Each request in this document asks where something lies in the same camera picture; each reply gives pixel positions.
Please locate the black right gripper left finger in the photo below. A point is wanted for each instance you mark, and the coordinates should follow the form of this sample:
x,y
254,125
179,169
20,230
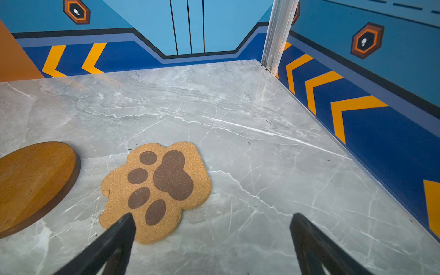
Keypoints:
x,y
109,253

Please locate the aluminium corner post right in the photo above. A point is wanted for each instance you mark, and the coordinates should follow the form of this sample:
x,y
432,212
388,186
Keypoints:
x,y
280,23

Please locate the round brown wooden coaster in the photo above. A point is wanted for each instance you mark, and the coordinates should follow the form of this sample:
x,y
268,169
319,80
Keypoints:
x,y
34,180

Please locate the cork paw print coaster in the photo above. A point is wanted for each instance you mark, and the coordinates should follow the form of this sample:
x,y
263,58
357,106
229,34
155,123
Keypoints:
x,y
156,184

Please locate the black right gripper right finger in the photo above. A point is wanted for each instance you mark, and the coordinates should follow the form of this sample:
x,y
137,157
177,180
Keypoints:
x,y
317,254

